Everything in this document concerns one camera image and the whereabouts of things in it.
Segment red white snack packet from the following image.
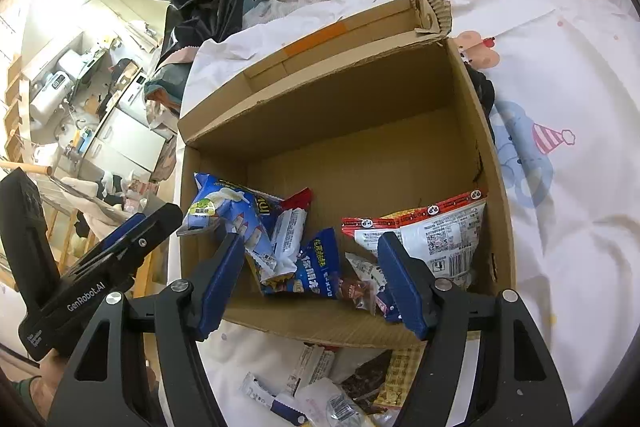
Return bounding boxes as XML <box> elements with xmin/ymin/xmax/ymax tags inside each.
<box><xmin>341</xmin><ymin>188</ymin><xmax>488</xmax><ymax>293</ymax></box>

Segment white base cabinet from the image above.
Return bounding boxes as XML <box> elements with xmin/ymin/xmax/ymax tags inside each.
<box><xmin>92</xmin><ymin>107</ymin><xmax>168</xmax><ymax>173</ymax></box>

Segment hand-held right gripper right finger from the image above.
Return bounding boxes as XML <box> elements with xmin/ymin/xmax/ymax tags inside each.
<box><xmin>377</xmin><ymin>231</ymin><xmax>573</xmax><ymax>427</ymax></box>

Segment plain white snack packet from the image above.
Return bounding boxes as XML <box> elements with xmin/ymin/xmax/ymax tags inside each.
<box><xmin>287</xmin><ymin>342</ymin><xmax>336</xmax><ymax>395</ymax></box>

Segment tan bear snack packet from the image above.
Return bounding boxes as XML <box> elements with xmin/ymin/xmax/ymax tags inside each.
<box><xmin>372</xmin><ymin>347</ymin><xmax>426</xmax><ymax>408</ymax></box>

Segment snack packets outside box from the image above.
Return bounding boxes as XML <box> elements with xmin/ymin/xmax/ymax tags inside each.
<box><xmin>295</xmin><ymin>377</ymin><xmax>381</xmax><ymax>427</ymax></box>

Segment person's left forearm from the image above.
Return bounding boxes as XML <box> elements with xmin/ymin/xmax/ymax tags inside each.
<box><xmin>0</xmin><ymin>354</ymin><xmax>68</xmax><ymax>427</ymax></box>

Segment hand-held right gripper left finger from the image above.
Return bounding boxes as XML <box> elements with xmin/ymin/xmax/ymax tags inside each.
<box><xmin>60</xmin><ymin>232</ymin><xmax>248</xmax><ymax>427</ymax></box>

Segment white blue green-label packet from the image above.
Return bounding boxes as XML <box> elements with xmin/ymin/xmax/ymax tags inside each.
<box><xmin>177</xmin><ymin>172</ymin><xmax>281</xmax><ymax>278</ymax></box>

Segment white blue small packet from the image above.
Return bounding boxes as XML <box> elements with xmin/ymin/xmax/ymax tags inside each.
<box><xmin>239</xmin><ymin>372</ymin><xmax>308</xmax><ymax>424</ymax></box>

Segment dark cloth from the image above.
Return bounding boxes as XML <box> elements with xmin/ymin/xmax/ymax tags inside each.
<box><xmin>469</xmin><ymin>62</ymin><xmax>497</xmax><ymax>143</ymax></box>

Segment small clear white packet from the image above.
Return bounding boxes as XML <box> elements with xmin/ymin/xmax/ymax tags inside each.
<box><xmin>345</xmin><ymin>252</ymin><xmax>388</xmax><ymax>288</ymax></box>

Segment blue cartoon snack packet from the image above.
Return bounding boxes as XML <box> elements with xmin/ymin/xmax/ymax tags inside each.
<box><xmin>260</xmin><ymin>227</ymin><xmax>343</xmax><ymax>295</ymax></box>

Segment white water heater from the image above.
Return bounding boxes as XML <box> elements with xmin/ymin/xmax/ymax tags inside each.
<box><xmin>30</xmin><ymin>70</ymin><xmax>76</xmax><ymax>118</ymax></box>

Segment blue red-edged snack packet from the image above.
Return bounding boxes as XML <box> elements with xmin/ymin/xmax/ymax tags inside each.
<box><xmin>250</xmin><ymin>187</ymin><xmax>313</xmax><ymax>228</ymax></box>

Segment small red brown packet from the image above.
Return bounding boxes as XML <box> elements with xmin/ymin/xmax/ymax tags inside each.
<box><xmin>340</xmin><ymin>277</ymin><xmax>378</xmax><ymax>313</ymax></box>

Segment brown cardboard box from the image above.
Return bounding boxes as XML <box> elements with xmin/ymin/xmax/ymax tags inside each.
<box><xmin>177</xmin><ymin>0</ymin><xmax>517</xmax><ymax>350</ymax></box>

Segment slim white snack packet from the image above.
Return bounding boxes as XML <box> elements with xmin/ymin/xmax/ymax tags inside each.
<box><xmin>270</xmin><ymin>207</ymin><xmax>308</xmax><ymax>278</ymax></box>

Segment pale hanging garment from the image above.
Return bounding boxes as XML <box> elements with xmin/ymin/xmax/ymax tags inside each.
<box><xmin>60</xmin><ymin>177</ymin><xmax>151</xmax><ymax>238</ymax></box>

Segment teal orange bag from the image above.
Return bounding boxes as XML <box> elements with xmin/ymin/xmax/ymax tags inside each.
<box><xmin>145</xmin><ymin>57</ymin><xmax>191</xmax><ymax>108</ymax></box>

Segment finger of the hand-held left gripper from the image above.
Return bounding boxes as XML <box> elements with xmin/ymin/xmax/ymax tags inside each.
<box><xmin>100</xmin><ymin>202</ymin><xmax>184</xmax><ymax>268</ymax></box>
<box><xmin>75</xmin><ymin>212</ymin><xmax>148</xmax><ymax>268</ymax></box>

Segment dark brown snack packet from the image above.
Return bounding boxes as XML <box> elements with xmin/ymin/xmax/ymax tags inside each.
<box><xmin>340</xmin><ymin>349</ymin><xmax>393</xmax><ymax>413</ymax></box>

